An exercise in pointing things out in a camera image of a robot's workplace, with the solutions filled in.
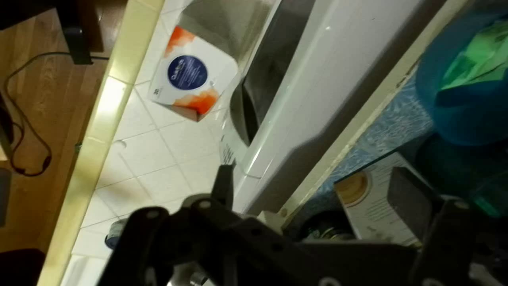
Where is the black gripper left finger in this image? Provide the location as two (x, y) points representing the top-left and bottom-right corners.
(211, 166), (233, 209)

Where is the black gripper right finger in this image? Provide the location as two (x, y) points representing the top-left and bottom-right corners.
(387, 167), (440, 229)

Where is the teal blue bowl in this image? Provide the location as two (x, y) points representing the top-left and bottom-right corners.
(416, 10), (508, 147)

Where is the white box with cup picture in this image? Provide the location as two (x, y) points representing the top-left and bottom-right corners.
(335, 153), (427, 247)

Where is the white orange cotton swab box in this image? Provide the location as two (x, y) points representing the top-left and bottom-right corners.
(149, 26), (238, 123)

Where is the white microwave oven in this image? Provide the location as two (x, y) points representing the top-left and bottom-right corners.
(221, 0), (446, 215)

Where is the black power cord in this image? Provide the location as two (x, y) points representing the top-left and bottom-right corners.
(2, 50), (110, 178)

